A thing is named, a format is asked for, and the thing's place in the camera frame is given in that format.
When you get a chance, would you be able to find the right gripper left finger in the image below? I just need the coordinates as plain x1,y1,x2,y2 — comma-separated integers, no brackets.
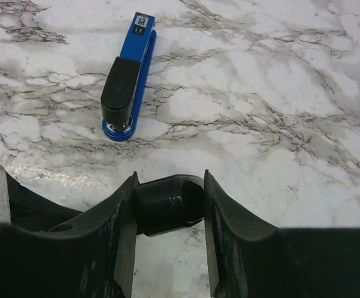
0,174,139,297

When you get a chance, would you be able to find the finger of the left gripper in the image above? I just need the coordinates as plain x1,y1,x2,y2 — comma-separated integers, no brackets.
0,164,81,232

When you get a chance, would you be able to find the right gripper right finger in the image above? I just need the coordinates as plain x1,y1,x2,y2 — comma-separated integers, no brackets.
204,173,360,297

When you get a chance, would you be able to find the blue stapler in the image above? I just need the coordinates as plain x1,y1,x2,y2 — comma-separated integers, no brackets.
101,12,157,142

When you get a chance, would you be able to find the black stapler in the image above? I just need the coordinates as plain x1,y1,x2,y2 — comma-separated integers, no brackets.
132,174,204,237

